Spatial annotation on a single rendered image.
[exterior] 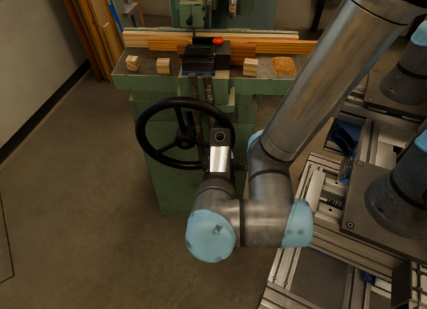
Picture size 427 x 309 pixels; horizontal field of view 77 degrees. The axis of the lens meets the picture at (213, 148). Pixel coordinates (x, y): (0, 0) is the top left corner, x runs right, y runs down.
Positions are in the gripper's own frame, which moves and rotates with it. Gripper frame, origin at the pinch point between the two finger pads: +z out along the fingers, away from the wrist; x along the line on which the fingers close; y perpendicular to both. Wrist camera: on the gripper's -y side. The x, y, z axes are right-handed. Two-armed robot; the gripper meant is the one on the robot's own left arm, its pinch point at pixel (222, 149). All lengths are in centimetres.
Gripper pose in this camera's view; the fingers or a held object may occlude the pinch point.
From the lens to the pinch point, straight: 71.5
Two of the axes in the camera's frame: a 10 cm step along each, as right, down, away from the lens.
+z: 0.9, -3.3, 9.4
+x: 9.9, 0.0, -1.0
